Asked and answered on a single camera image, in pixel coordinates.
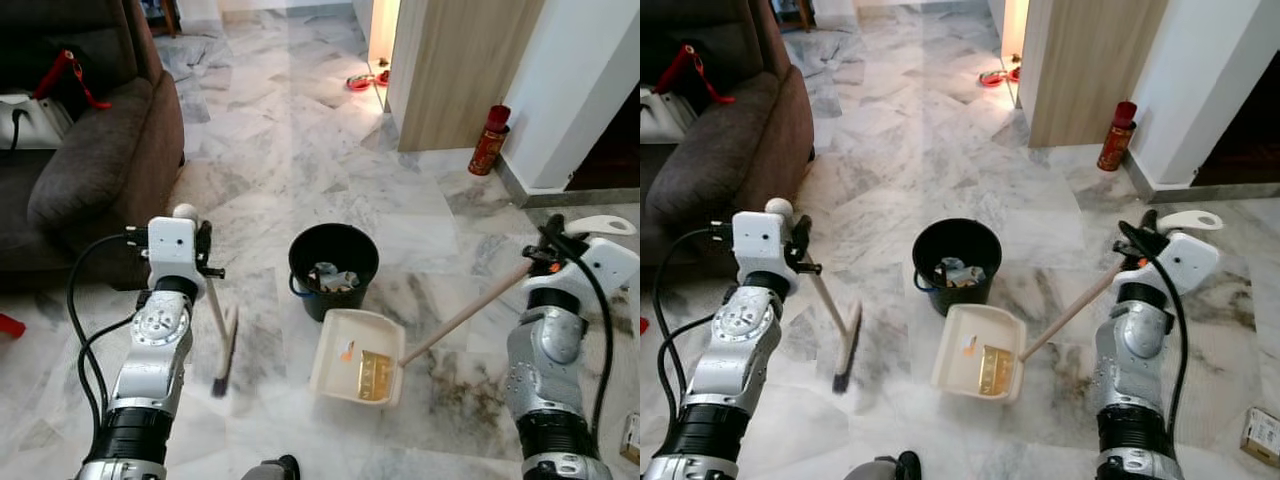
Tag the red spray can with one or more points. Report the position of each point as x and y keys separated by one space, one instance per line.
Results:
x=1115 y=145
x=488 y=150

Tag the red pet bowl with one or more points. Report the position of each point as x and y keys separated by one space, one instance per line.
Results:
x=360 y=84
x=991 y=80

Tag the dark brown sofa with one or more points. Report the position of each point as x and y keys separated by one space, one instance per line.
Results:
x=720 y=150
x=90 y=170

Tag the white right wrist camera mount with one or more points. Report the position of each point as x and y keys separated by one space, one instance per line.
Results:
x=610 y=265
x=1185 y=262

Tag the dark wooden furniture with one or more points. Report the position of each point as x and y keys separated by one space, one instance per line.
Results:
x=160 y=15
x=792 y=12

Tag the black plastic bucket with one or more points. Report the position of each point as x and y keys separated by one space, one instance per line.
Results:
x=335 y=305
x=960 y=300

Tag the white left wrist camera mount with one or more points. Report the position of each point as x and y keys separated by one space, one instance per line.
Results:
x=762 y=245
x=170 y=250

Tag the light wood partition panel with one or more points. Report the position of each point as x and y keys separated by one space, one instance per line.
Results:
x=1090 y=75
x=460 y=80

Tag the white device on sofa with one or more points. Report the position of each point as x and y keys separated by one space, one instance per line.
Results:
x=40 y=125
x=660 y=118

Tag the small printed cardboard box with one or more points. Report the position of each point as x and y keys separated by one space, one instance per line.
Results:
x=1262 y=438
x=631 y=440

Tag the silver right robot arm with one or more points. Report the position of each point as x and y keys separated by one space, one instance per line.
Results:
x=545 y=360
x=1130 y=350

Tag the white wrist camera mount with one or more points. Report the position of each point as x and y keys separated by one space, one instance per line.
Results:
x=1185 y=262
x=170 y=250
x=762 y=245
x=610 y=265

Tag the crumpled grey rubbish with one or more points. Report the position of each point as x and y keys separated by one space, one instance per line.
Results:
x=330 y=277
x=958 y=272

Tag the small gold box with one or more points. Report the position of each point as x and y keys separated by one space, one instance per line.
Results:
x=996 y=370
x=375 y=375

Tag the grey black robot foot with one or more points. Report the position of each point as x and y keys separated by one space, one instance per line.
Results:
x=885 y=468
x=272 y=470

